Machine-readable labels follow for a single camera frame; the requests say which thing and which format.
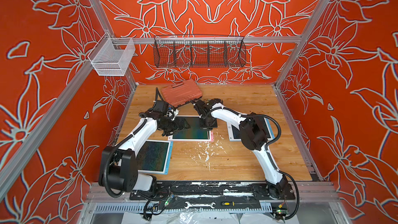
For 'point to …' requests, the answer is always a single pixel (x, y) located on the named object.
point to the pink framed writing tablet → (194, 133)
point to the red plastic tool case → (180, 93)
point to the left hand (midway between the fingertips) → (184, 127)
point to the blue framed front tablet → (154, 156)
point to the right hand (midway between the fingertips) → (205, 127)
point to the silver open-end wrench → (189, 205)
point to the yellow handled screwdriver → (232, 203)
